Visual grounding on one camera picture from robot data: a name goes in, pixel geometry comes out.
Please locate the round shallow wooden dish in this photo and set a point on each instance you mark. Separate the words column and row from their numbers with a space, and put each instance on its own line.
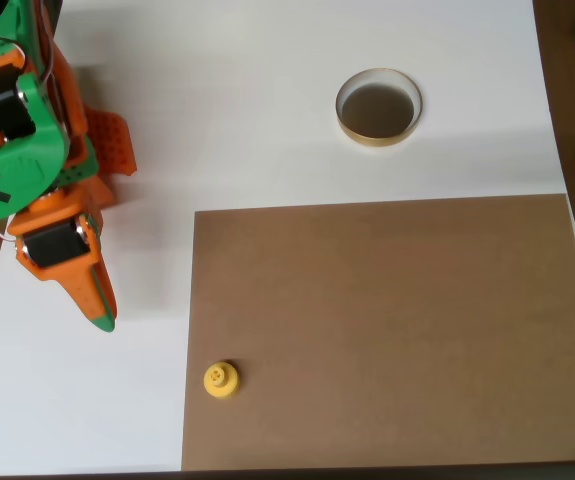
column 377, row 110

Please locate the brown fibreboard sheet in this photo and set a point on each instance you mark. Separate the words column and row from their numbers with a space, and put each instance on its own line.
column 392, row 325

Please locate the small yellow plastic piece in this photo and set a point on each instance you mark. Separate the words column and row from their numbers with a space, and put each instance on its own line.
column 222, row 380

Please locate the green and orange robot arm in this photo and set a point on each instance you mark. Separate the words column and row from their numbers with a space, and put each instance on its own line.
column 17, row 165

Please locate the large white board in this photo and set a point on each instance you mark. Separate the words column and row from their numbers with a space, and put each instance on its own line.
column 267, row 100

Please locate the orange robot base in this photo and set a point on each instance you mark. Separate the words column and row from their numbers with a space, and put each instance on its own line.
column 112, row 140

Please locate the orange gripper, black servo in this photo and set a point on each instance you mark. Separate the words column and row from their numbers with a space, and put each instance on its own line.
column 53, row 248

